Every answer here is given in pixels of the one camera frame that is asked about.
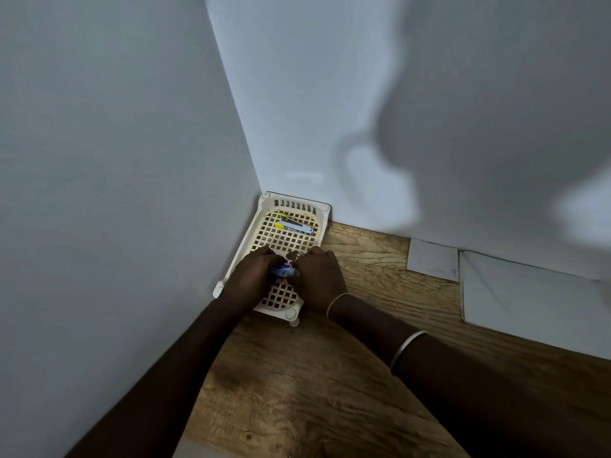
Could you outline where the person's right hand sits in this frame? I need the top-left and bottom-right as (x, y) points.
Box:
(285, 246), (348, 316)

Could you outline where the small white paper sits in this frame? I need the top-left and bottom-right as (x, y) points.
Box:
(406, 238), (460, 282)

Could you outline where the white plastic lattice tray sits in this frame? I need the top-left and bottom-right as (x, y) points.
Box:
(213, 191), (333, 328)

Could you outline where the large white paper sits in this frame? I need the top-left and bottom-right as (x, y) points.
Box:
(458, 250), (611, 362)

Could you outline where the person's left forearm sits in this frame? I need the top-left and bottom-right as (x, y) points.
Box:
(64, 298), (250, 458)

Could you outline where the person's right forearm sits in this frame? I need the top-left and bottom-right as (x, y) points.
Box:
(328, 294), (611, 458)

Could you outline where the silver bangle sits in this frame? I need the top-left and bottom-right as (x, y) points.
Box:
(389, 330), (428, 376)

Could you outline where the yellow and silver stapler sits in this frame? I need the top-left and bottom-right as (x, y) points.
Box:
(273, 212), (314, 236)

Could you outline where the yellow wrist thread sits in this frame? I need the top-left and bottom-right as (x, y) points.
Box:
(325, 292), (350, 322)

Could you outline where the person's left hand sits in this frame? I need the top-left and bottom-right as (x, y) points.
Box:
(223, 246), (291, 316)

